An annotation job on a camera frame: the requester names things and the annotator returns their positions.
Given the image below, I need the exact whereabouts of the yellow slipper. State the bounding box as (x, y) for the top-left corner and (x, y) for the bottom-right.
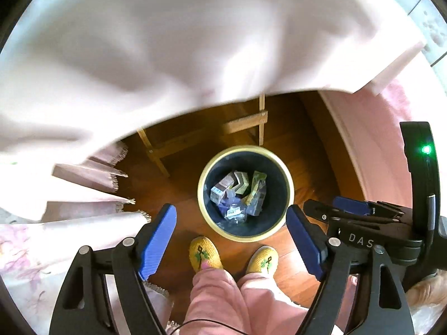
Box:
(244, 245), (279, 276)
(189, 236), (224, 272)

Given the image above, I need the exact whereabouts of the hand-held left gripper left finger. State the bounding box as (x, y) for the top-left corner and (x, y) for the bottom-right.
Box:
(49, 203), (177, 335)

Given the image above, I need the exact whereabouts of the yellow left slipper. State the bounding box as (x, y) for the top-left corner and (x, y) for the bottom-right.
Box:
(189, 236), (224, 272)

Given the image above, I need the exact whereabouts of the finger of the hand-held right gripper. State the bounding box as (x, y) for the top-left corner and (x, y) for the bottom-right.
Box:
(332, 197), (406, 217)
(302, 199), (403, 225)

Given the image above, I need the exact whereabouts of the pale pink fringed blanket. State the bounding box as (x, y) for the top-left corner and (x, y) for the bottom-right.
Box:
(42, 143), (152, 227)

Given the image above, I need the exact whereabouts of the black bin with yellow rim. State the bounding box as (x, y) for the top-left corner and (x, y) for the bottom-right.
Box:
(197, 145), (294, 242)

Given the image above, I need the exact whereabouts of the wooden table frame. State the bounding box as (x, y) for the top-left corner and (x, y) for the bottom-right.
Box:
(137, 92), (269, 178)

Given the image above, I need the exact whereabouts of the yellow right slipper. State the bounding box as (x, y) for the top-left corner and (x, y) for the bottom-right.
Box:
(244, 245), (279, 276)

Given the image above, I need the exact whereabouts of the pink bed blanket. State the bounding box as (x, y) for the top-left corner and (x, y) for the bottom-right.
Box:
(319, 77), (425, 210)

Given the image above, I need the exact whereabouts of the pile of wrappers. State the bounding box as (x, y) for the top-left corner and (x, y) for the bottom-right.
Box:
(210, 169), (268, 224)

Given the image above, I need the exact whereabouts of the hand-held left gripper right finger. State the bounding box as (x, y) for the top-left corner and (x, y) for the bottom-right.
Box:
(286, 204), (416, 335)

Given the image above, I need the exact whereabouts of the white floral blanket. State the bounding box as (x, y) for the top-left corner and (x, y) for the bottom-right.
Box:
(0, 221), (175, 325)

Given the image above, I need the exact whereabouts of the black cable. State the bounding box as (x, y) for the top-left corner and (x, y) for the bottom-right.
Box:
(166, 317), (252, 335)

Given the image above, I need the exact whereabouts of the pink printed tablecloth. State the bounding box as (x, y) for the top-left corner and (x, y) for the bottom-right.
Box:
(0, 0), (435, 222)

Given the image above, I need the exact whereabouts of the wardrobe with paw print doors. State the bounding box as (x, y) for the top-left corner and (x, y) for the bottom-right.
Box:
(379, 0), (447, 74)

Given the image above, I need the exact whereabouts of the person's right leg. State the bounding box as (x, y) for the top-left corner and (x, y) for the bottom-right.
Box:
(241, 273), (325, 335)

